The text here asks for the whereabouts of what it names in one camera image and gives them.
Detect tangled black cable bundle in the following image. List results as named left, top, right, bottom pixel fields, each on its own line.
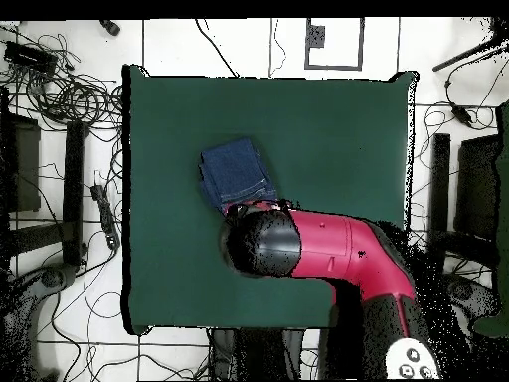
left=0, top=23, right=124, bottom=132

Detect blue denim jeans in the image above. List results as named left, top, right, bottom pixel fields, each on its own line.
left=197, top=136, right=279, bottom=216

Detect dark grey square marker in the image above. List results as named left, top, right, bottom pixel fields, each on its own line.
left=305, top=24, right=326, bottom=49

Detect grey curved floor base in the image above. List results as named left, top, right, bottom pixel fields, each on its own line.
left=440, top=272, right=500, bottom=319
left=0, top=262, right=79, bottom=381

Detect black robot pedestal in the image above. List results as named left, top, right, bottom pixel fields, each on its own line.
left=208, top=327, right=305, bottom=381

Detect black stand bar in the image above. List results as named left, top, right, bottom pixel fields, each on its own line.
left=430, top=132, right=451, bottom=274
left=62, top=120, right=86, bottom=267

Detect small black cylindrical object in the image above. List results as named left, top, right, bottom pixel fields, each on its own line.
left=98, top=19, right=121, bottom=37

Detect black flat panel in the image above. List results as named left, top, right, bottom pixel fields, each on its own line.
left=0, top=112, right=42, bottom=213
left=453, top=133, right=502, bottom=240

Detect black rod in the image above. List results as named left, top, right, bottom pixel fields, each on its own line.
left=431, top=17, right=509, bottom=73

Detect black power strip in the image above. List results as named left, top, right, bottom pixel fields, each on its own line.
left=89, top=183, right=121, bottom=251

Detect black power adapter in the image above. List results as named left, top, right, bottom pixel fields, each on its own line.
left=449, top=101, right=473, bottom=127

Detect long black floor cable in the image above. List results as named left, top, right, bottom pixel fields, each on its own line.
left=194, top=17, right=241, bottom=78

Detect dark green table cloth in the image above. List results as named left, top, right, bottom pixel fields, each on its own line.
left=120, top=64, right=419, bottom=336

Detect black electronics box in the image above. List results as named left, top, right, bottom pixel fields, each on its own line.
left=3, top=41, right=59, bottom=75

